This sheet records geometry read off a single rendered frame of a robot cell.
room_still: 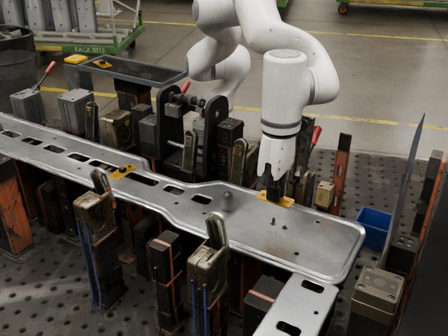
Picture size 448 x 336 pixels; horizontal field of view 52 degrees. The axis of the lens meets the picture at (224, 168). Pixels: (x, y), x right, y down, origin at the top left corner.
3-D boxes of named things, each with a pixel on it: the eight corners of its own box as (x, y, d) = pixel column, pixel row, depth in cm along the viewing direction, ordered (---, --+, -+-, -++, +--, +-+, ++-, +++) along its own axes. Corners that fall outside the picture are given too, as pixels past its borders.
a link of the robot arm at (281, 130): (272, 104, 100) (271, 117, 102) (253, 119, 94) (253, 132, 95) (308, 112, 96) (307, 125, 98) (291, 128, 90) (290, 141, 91)
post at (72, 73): (81, 167, 190) (61, 64, 167) (93, 159, 195) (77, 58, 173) (94, 172, 187) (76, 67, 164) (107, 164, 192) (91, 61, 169)
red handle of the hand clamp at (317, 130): (288, 173, 116) (311, 123, 122) (289, 177, 118) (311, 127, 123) (304, 177, 114) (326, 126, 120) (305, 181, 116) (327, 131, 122)
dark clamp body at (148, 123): (139, 223, 159) (127, 122, 139) (162, 203, 168) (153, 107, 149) (164, 233, 154) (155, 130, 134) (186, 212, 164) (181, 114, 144)
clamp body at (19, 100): (25, 181, 181) (3, 95, 162) (48, 169, 189) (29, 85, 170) (42, 188, 177) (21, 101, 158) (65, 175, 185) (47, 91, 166)
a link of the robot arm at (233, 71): (199, 103, 178) (196, 42, 165) (245, 98, 181) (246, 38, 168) (205, 117, 168) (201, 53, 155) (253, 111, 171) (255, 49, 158)
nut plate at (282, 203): (255, 198, 106) (255, 194, 105) (262, 190, 109) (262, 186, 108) (289, 209, 102) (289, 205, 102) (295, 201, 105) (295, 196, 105)
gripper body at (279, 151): (274, 113, 101) (271, 157, 107) (253, 130, 94) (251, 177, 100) (306, 120, 98) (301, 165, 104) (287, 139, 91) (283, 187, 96)
